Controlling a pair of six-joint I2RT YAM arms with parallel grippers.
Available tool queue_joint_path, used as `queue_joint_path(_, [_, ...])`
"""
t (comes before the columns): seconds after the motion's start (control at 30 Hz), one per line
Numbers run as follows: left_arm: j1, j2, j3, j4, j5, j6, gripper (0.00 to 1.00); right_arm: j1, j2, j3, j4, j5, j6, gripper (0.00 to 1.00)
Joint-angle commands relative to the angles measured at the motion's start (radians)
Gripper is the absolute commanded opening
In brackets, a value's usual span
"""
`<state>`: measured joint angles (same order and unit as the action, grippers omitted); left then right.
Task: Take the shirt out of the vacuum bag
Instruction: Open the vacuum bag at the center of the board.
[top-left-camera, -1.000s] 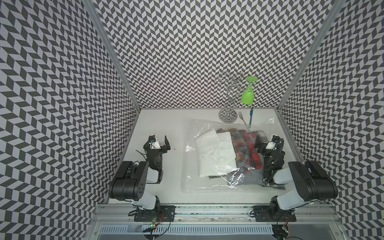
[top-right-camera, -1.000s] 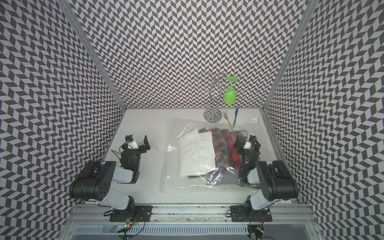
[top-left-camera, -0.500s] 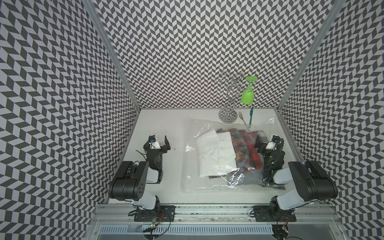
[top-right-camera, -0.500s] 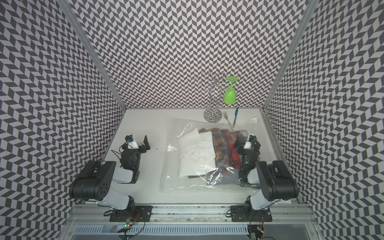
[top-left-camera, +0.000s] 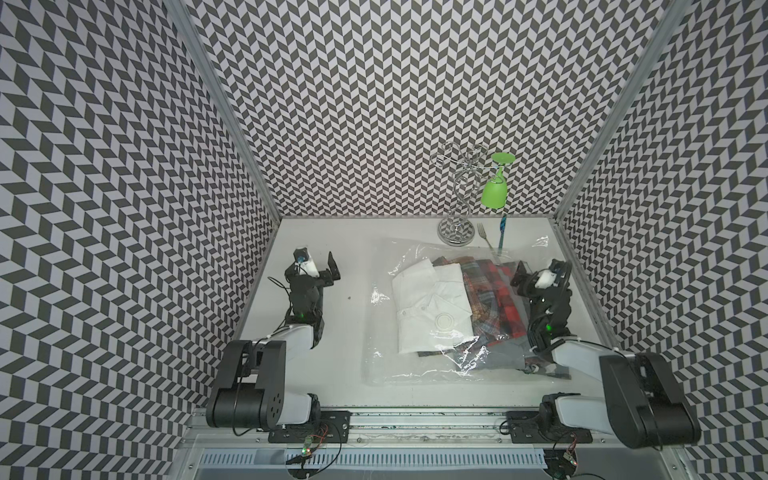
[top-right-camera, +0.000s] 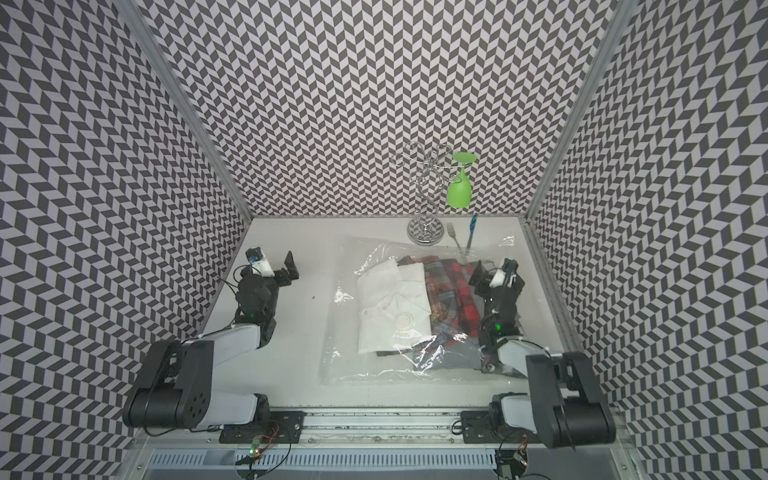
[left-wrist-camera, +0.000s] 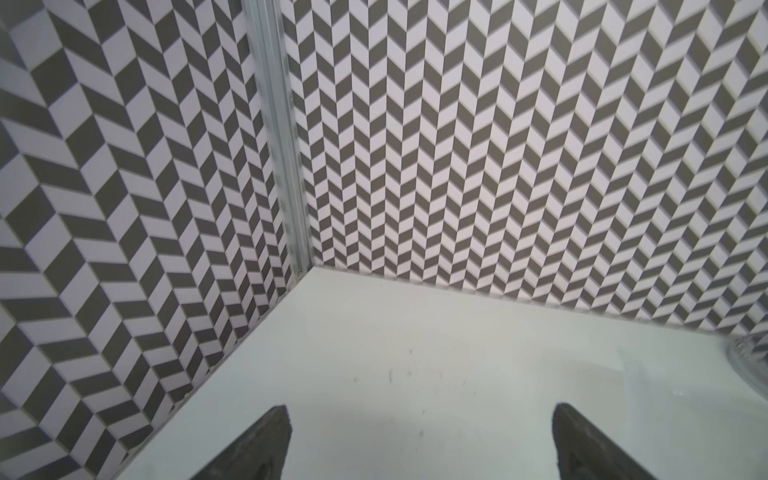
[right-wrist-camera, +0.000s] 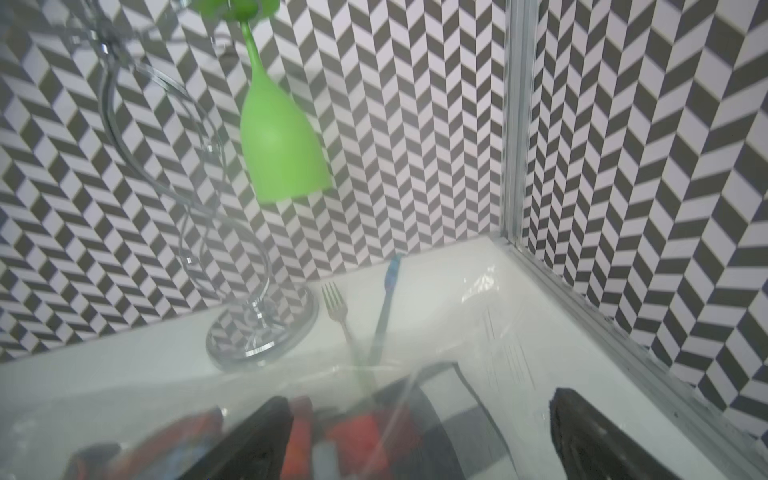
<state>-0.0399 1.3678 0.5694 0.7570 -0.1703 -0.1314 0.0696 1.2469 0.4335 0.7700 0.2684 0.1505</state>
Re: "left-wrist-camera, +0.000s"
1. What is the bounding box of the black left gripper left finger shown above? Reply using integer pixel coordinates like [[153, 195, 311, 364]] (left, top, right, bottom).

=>
[[192, 405, 292, 480]]

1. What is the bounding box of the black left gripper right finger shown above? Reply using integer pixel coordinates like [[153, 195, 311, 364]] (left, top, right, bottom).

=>
[[552, 403, 655, 480]]

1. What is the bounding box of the aluminium corner post left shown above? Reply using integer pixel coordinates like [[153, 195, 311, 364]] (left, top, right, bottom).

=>
[[243, 0, 313, 280]]

